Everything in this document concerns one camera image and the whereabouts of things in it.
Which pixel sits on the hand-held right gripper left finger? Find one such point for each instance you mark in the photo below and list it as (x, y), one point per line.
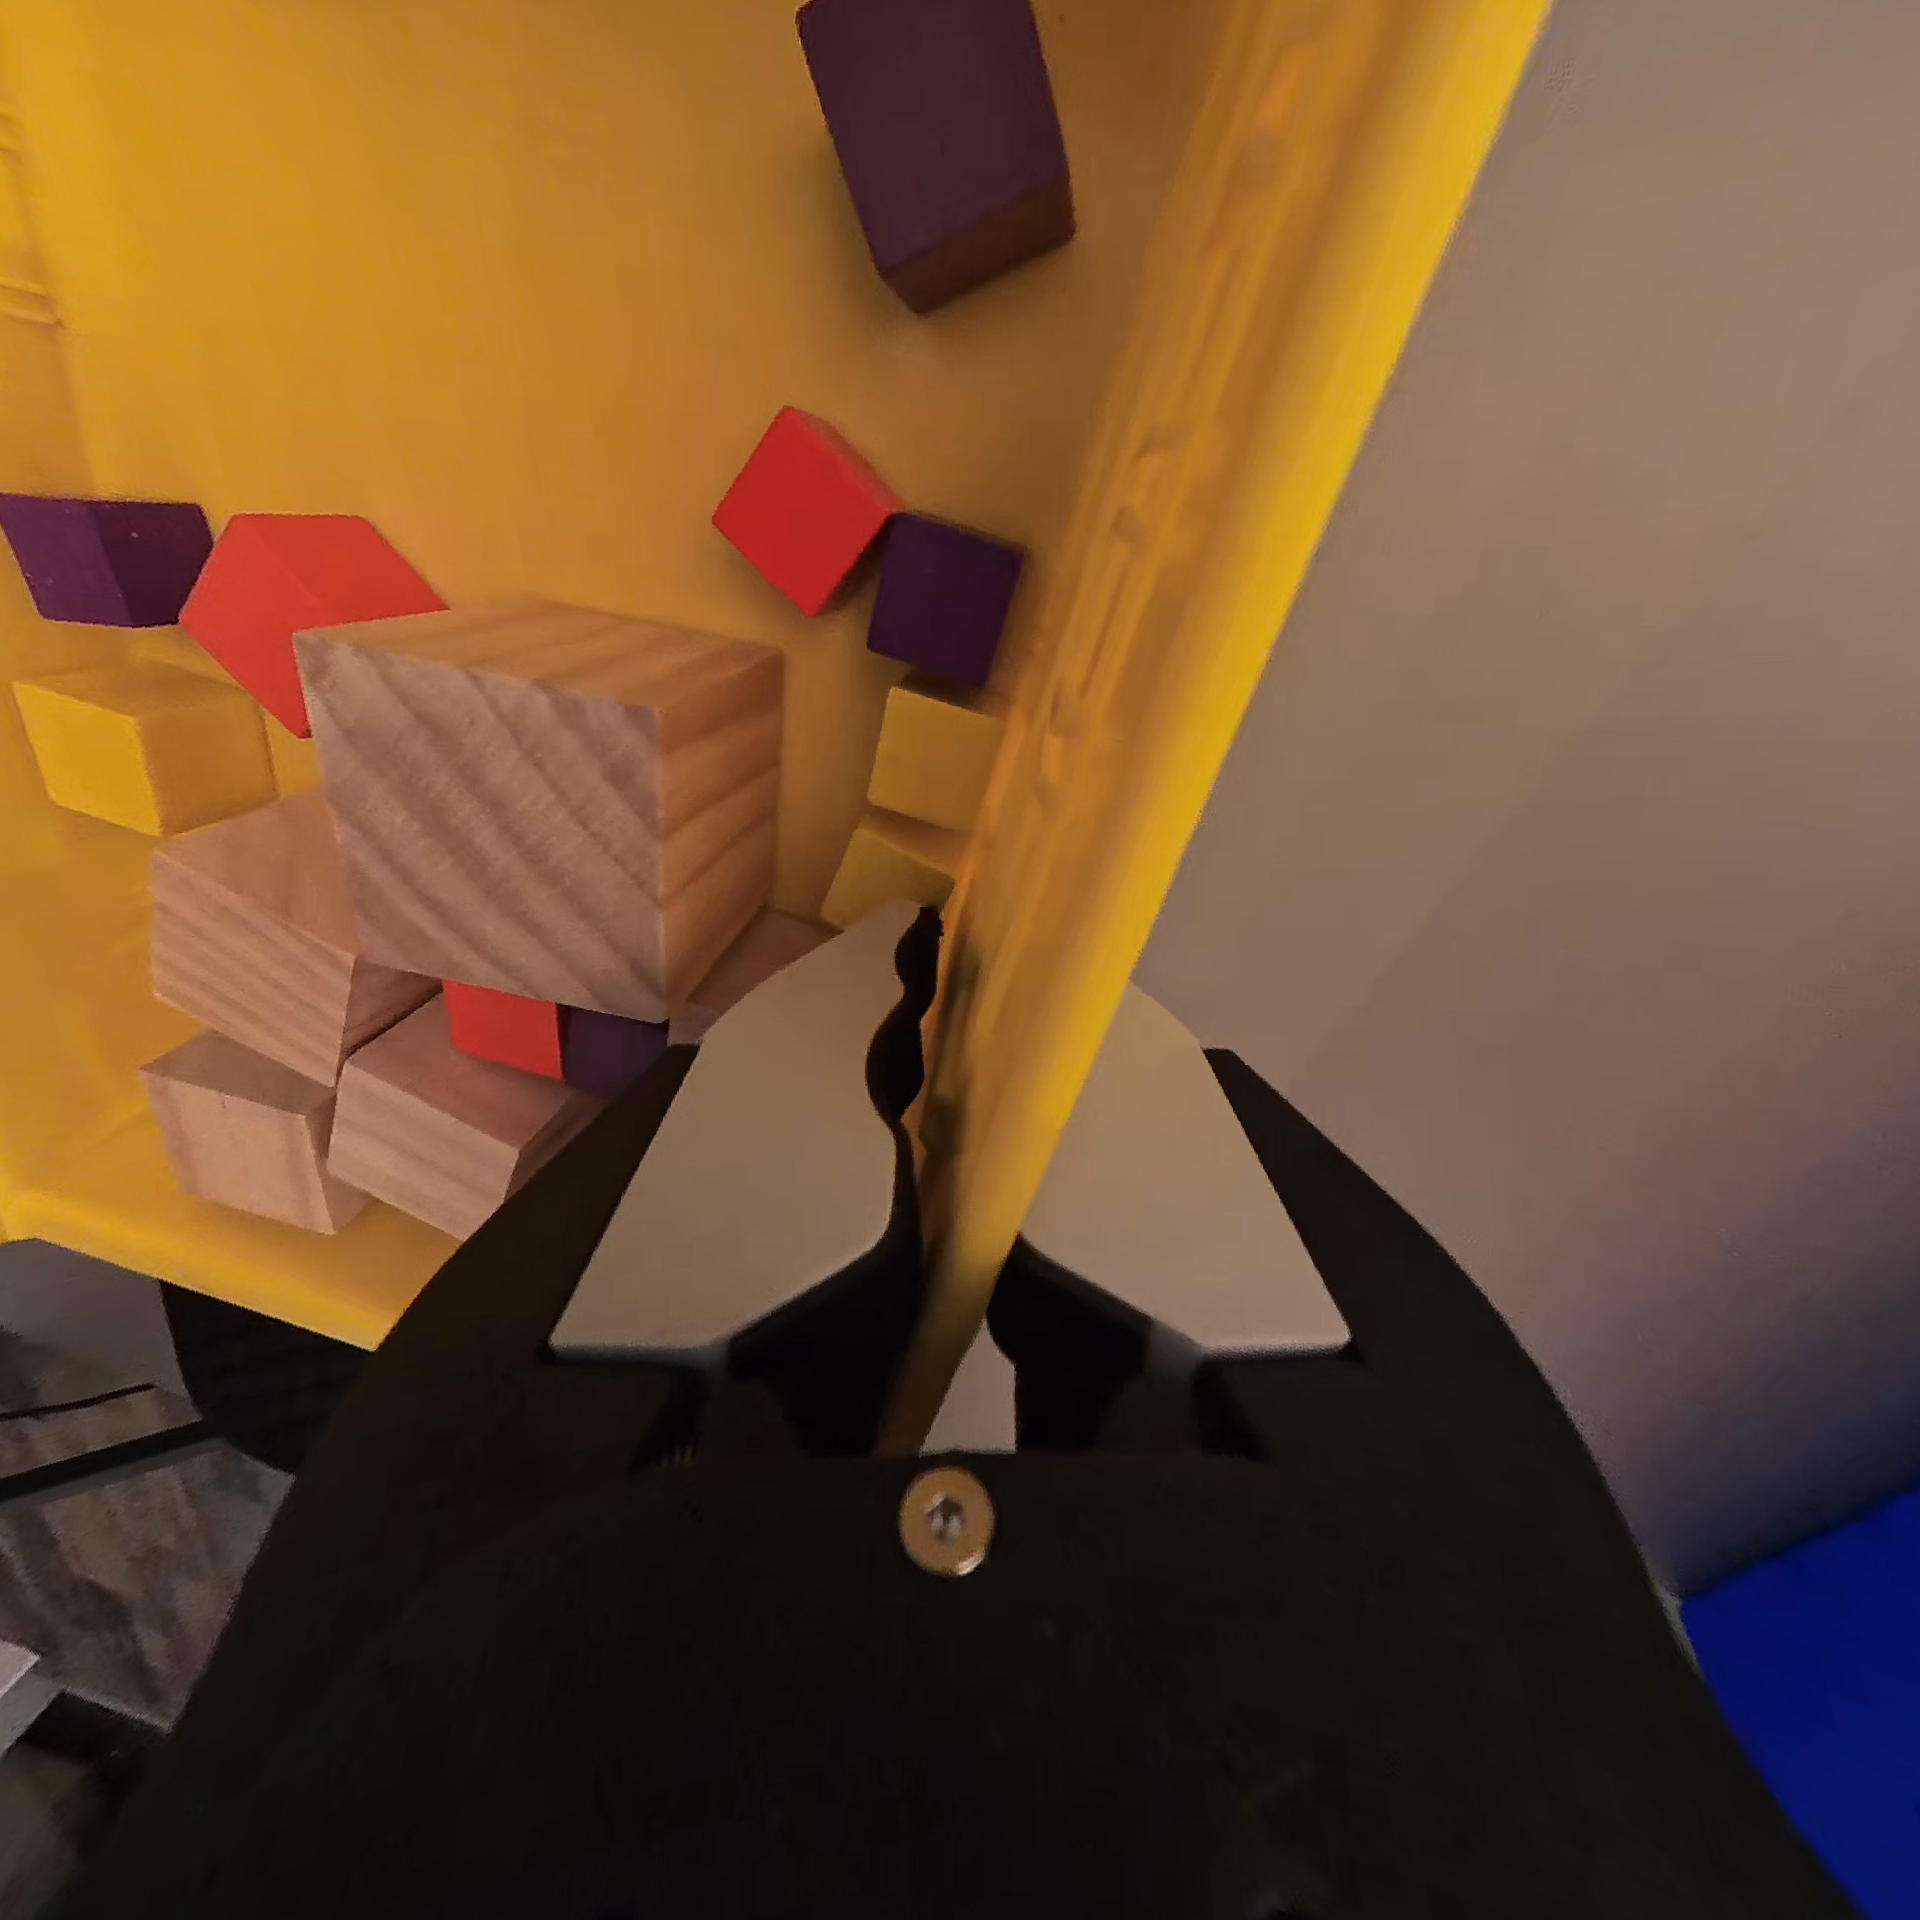
(750, 1172)

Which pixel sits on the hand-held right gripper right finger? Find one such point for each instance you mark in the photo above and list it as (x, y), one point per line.
(1202, 1202)

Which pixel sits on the small purple wooden cube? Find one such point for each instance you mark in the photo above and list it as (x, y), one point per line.
(944, 600)
(90, 557)
(610, 1050)

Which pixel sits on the natural wooden block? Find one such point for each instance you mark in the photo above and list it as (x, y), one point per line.
(436, 1125)
(750, 960)
(242, 1141)
(242, 931)

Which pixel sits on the small red wooden cube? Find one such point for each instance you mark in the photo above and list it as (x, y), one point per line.
(797, 511)
(284, 600)
(504, 1031)

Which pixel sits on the small yellow wooden cube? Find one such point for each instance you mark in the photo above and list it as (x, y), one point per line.
(135, 750)
(932, 750)
(878, 885)

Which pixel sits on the large natural wooden cube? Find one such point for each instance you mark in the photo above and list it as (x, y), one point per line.
(525, 810)

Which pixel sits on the blue plastic box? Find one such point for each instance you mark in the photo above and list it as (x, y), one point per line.
(1815, 1695)

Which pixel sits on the yellow plastic box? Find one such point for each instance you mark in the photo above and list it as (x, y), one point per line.
(452, 301)

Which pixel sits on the large purple wooden cube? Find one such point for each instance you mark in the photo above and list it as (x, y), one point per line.
(932, 135)

